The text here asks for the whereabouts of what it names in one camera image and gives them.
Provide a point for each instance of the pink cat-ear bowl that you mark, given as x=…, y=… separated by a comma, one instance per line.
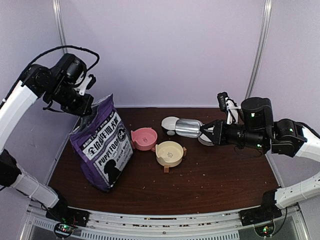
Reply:
x=144, y=139

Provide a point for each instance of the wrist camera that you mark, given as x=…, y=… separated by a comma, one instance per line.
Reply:
x=82, y=85
x=228, y=106

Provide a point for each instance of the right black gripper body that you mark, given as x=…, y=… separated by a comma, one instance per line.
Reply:
x=218, y=140

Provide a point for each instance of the white scalloped bowl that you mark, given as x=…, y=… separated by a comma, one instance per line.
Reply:
x=206, y=140

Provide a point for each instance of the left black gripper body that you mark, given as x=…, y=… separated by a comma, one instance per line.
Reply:
x=81, y=108

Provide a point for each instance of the aluminium frame post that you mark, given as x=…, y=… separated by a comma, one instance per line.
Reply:
x=59, y=21
x=263, y=35

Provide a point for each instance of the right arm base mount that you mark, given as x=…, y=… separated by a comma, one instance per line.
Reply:
x=263, y=216

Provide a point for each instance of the front aluminium rail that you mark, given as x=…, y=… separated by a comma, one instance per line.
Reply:
x=224, y=225

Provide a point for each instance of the dark blue ceramic bowl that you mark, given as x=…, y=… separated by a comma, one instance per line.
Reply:
x=168, y=125

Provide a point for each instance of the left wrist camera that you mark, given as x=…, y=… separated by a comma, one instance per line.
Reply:
x=82, y=85

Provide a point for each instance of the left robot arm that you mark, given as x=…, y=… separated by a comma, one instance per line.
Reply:
x=65, y=83

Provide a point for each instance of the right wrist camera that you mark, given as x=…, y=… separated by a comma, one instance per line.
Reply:
x=228, y=106

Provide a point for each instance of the left aluminium frame post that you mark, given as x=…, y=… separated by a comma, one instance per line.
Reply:
x=59, y=21

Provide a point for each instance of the cream cat-ear bowl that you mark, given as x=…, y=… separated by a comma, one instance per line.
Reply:
x=169, y=154

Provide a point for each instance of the purple pet food bag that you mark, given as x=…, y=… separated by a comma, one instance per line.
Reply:
x=102, y=144

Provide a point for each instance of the right aluminium frame post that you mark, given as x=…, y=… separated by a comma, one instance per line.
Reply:
x=263, y=35

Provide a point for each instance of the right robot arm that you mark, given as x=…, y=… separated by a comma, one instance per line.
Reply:
x=252, y=125

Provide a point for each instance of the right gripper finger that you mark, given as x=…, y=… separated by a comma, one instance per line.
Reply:
x=208, y=126
x=206, y=138

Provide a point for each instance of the metal food scoop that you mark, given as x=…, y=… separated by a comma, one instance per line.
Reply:
x=189, y=128

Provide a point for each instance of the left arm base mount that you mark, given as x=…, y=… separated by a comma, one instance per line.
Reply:
x=68, y=219

